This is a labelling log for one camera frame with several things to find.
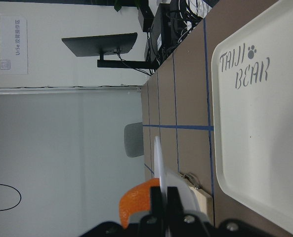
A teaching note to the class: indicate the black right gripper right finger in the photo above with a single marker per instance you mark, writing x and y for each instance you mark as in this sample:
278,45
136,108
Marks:
175,212

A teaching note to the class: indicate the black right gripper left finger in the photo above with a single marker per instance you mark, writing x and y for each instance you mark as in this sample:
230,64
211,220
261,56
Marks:
157,212

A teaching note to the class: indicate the white ribbed plate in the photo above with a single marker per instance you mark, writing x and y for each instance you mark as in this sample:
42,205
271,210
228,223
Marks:
169,178

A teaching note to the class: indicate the orange fruit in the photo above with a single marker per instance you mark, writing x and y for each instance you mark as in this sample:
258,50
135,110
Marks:
136,200

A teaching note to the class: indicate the black monitor on arm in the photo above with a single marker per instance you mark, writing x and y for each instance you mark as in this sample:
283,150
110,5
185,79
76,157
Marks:
100,46

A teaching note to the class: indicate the cream bear tray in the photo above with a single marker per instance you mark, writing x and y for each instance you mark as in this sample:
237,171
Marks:
252,90

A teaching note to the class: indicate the bamboo cutting board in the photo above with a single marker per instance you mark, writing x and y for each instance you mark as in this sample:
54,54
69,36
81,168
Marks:
204,199

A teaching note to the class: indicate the grey office chair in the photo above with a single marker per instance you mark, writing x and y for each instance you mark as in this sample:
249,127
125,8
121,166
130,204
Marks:
133,140

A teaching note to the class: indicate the black computer box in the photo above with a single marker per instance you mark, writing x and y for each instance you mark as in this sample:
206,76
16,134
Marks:
160,31

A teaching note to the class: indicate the white wall sign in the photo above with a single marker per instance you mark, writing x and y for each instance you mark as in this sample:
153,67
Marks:
13,45

